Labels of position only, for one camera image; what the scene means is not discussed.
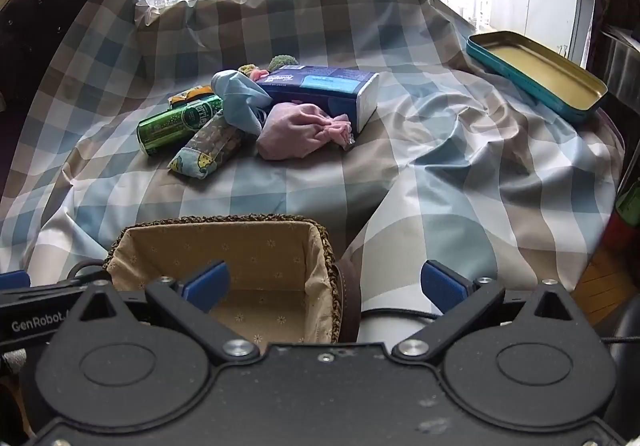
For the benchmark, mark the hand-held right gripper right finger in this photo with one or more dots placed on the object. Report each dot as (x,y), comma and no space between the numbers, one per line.
(442,286)

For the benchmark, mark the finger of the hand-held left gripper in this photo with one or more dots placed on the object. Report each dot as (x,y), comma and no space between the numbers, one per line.
(15,278)

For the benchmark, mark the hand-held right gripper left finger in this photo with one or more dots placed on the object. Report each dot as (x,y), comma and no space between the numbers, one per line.
(207,285)

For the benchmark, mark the woven basket with fabric lining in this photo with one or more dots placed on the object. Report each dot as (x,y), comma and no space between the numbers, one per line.
(260,251)

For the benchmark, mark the printed cloth roll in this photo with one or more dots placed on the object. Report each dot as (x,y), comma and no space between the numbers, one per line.
(210,145)

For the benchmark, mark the pink cloth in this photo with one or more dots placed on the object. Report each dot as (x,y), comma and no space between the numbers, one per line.
(295,130)

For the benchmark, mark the yellow towel roll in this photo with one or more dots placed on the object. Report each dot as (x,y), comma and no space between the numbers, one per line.
(187,96)

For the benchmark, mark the blue face mask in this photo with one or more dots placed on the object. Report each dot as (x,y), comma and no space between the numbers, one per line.
(240,95)

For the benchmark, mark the green fuzzy cloth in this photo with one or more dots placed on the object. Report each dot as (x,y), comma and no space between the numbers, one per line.
(282,61)

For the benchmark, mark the checked tablecloth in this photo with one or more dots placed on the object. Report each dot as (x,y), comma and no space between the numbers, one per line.
(450,175)

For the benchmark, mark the green drink can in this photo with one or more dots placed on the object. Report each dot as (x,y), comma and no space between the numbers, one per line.
(175,123)

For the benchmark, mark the red and green container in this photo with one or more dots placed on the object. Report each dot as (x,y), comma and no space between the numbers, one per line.
(627,216)

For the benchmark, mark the purple upholstered chair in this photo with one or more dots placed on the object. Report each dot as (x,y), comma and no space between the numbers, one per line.
(35,50)

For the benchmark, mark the navy tissue box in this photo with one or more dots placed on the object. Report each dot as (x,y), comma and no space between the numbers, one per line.
(325,83)

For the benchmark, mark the teal metal tin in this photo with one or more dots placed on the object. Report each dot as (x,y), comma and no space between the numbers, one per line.
(545,70)

